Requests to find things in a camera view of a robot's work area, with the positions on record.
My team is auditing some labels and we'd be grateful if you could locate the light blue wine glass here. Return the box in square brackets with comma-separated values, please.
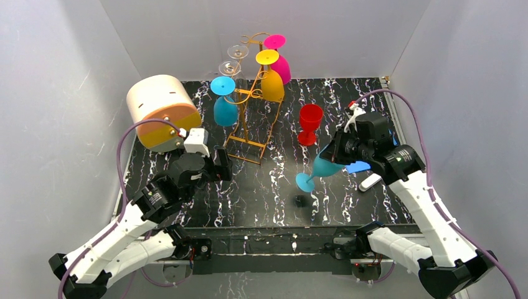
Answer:
[210, 76, 238, 127]
[295, 146, 346, 193]

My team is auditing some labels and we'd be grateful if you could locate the red wine glass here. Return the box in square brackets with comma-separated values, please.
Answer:
[298, 104, 323, 146]

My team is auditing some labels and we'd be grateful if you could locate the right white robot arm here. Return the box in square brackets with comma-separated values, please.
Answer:
[320, 113, 494, 298]

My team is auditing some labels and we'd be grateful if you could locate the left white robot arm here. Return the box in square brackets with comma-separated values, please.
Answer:
[49, 148, 233, 298]

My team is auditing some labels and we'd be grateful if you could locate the yellow wine glass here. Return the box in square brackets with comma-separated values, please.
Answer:
[255, 49, 285, 103]

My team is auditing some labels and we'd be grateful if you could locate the clear wine glass front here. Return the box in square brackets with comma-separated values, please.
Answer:
[219, 60, 242, 77]

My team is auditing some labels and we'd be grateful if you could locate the clear wine glass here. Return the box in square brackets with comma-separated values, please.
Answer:
[219, 60, 242, 77]
[227, 44, 249, 60]

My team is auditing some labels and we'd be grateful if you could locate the clear wine glass rear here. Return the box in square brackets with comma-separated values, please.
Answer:
[227, 44, 249, 60]

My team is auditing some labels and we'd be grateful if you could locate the magenta wine glass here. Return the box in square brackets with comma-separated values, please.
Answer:
[263, 34, 291, 85]

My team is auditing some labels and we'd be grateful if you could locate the blue flat sheet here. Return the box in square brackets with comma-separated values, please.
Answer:
[345, 130, 398, 174]

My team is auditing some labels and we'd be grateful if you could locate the small white rectangular device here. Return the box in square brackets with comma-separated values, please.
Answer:
[358, 173, 382, 192]

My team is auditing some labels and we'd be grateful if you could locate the cream orange yellow cylinder box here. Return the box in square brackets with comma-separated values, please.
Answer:
[126, 75, 202, 153]

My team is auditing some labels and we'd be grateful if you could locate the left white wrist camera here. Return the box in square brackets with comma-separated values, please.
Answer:
[184, 128, 210, 157]

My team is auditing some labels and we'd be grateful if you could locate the gold wire wine glass rack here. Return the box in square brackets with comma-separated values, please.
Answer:
[224, 32, 285, 165]

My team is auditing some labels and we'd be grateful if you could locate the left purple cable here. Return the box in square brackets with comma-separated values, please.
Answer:
[57, 118, 186, 299]

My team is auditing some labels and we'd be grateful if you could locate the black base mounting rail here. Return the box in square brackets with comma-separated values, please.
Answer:
[146, 224, 413, 277]

